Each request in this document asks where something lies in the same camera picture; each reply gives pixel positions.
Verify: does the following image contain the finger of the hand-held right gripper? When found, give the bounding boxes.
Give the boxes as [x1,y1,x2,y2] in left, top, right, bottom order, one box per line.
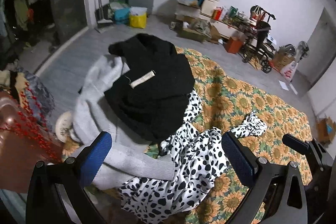
[283,133,311,153]

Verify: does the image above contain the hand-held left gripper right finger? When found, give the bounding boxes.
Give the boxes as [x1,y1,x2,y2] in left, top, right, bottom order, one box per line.
[221,130,309,224]

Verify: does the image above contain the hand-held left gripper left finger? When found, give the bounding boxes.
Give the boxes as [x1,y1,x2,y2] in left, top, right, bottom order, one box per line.
[26,131,113,224]

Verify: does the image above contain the black sweater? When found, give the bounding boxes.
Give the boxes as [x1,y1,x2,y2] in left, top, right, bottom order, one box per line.
[108,33,196,144]

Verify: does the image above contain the pile of patterned clothes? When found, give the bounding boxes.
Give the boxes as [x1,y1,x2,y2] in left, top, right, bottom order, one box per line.
[0,63,54,125]

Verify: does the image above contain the hanging clothes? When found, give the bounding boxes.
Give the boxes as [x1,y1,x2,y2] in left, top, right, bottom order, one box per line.
[0,0,57,49]

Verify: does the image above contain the torn cardboard box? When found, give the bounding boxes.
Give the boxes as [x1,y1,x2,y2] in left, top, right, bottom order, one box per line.
[316,117,336,146]

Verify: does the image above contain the black-spotted white garment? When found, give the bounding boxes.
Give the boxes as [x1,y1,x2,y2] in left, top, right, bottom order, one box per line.
[117,89,268,219]

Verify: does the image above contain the white plate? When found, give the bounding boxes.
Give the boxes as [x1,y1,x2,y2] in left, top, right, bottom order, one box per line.
[55,111,75,143]

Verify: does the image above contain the grey sweater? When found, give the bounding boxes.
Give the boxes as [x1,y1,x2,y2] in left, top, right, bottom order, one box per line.
[73,54,176,189]

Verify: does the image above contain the white paper sheet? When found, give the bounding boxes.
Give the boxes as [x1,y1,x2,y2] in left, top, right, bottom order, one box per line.
[279,80,299,95]

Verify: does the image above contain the sunflower print blanket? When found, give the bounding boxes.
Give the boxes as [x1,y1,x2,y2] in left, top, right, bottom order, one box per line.
[62,46,314,224]

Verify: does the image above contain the white bag with red print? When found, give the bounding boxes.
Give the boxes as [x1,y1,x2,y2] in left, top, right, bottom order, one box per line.
[280,61,299,82]

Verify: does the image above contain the brown suitcase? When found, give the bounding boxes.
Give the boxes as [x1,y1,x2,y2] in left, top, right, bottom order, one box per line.
[0,91,64,191]

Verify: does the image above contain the brown cardboard box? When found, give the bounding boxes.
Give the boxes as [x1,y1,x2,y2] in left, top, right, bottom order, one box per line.
[271,47,294,69]

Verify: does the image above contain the grey round fan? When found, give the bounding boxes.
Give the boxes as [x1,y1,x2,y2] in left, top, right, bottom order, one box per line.
[283,44,297,57]

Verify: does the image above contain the black standing fan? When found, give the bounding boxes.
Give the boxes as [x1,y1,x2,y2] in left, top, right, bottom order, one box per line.
[298,41,310,62]

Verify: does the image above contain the orange box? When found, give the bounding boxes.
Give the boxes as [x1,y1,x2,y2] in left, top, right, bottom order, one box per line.
[225,36,243,54]

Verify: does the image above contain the low white cabinet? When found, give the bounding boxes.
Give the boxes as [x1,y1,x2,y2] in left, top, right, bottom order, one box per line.
[199,12,253,42]

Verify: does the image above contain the open olive cardboard box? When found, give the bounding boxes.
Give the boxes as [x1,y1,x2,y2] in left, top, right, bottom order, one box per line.
[178,20,221,44]

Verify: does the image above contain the broom with dustpan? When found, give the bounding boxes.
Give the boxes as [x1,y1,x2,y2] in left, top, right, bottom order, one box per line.
[94,0,114,33]

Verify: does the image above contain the yellow bag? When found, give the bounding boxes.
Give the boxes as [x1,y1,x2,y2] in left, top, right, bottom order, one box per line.
[129,7,147,29]

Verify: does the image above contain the teal bag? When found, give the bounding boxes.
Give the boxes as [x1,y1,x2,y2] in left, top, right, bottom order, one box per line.
[113,2,131,25]

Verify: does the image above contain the light wooden box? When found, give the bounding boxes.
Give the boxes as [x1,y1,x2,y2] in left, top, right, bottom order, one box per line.
[201,0,221,15]

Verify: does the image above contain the stack of cardboard boxes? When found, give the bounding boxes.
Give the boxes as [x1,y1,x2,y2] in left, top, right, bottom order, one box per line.
[175,0,203,28]

